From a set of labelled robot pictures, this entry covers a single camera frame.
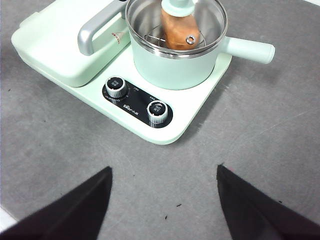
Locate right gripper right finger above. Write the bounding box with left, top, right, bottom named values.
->
left=216, top=163, right=320, bottom=240

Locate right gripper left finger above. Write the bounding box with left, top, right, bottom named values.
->
left=0, top=166, right=113, bottom=240

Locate glass lid with green knob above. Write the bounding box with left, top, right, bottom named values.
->
left=124, top=0, right=229, bottom=60

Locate mint green steamer pot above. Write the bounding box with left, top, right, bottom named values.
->
left=124, top=0, right=276, bottom=91

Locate mint green breakfast machine base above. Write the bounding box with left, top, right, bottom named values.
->
left=17, top=13, right=233, bottom=146

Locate silver control knob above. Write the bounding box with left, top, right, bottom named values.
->
left=104, top=76, right=127, bottom=99
left=146, top=100, right=169, bottom=125

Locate mint green hinged grill cover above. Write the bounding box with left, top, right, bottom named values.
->
left=11, top=0, right=131, bottom=88

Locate silver grill cover handle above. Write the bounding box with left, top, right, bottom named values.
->
left=77, top=0, right=128, bottom=56

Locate steel wire steamer rack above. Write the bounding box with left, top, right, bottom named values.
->
left=141, top=23, right=209, bottom=51

